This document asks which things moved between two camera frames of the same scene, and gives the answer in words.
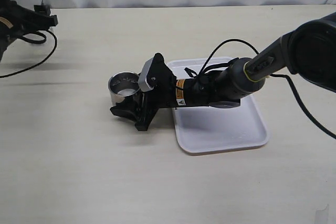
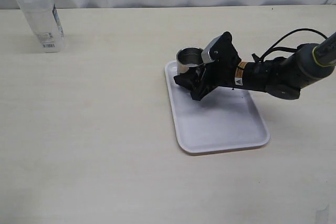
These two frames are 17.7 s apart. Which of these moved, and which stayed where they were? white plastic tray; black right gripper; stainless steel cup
Moved: stainless steel cup; black right gripper
Stayed: white plastic tray
